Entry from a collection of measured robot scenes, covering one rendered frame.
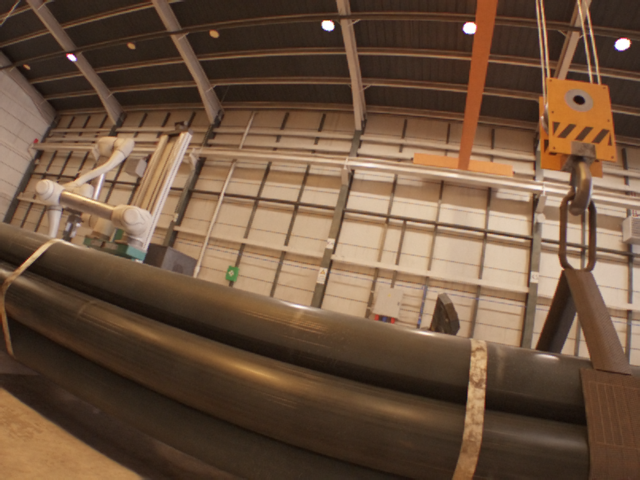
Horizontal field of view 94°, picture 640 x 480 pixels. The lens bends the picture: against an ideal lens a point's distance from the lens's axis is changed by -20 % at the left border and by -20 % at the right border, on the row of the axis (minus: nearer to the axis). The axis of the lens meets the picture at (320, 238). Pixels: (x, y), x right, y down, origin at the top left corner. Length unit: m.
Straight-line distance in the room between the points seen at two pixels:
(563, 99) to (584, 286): 0.61
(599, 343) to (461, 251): 10.32
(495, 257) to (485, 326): 2.03
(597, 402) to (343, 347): 0.52
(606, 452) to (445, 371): 0.33
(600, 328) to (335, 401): 0.62
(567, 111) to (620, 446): 0.95
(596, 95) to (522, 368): 0.94
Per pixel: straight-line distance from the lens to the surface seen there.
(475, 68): 7.99
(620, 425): 0.84
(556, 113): 1.31
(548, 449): 0.75
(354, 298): 10.89
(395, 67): 12.19
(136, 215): 2.39
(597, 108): 1.38
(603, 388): 0.86
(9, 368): 1.66
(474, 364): 0.77
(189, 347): 0.83
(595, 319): 0.99
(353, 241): 11.36
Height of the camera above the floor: 0.45
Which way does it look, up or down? 16 degrees up
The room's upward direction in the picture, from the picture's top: 15 degrees clockwise
